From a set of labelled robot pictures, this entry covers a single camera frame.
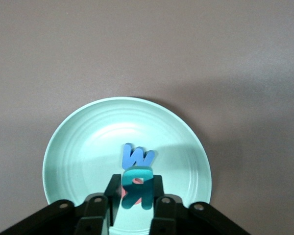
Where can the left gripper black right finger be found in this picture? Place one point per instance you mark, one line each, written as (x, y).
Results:
(171, 215)

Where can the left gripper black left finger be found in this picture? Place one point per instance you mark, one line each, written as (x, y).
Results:
(93, 215)

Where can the teal foam letter R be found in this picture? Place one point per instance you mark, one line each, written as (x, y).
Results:
(147, 193)

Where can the blue foam capital W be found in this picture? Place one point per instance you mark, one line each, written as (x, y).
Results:
(127, 159)

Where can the pale green round plate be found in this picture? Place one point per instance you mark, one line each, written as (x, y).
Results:
(88, 147)

